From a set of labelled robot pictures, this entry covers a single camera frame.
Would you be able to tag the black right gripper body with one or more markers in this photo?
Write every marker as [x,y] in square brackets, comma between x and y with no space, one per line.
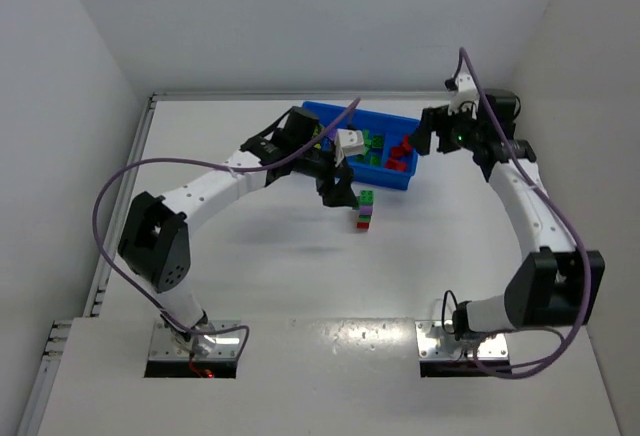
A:
[439,126]

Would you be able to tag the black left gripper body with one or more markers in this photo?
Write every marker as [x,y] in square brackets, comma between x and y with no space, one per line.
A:
[329,176]

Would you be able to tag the red lego brick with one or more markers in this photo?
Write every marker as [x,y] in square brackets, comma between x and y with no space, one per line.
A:
[399,156]

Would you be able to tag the flower and butterfly lego assembly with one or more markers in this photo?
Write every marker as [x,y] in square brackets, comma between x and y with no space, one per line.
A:
[365,209]

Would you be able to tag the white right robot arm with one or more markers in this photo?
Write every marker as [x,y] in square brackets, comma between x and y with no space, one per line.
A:
[557,282]

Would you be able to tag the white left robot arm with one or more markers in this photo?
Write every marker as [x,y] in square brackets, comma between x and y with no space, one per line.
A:
[156,239]

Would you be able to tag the blue compartment tray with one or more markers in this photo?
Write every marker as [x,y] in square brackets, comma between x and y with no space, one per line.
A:
[394,128]

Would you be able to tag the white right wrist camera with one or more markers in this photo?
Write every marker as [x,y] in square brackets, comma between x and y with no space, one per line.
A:
[463,91]

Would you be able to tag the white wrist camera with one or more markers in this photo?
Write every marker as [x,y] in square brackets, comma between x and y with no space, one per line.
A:
[463,91]
[348,143]

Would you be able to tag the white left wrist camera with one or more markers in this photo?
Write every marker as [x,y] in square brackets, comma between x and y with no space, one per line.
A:
[348,143]

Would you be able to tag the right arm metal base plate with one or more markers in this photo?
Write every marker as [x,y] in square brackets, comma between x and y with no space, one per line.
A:
[437,344]

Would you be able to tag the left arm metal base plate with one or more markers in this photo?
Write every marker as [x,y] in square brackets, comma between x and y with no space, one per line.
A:
[221,343]

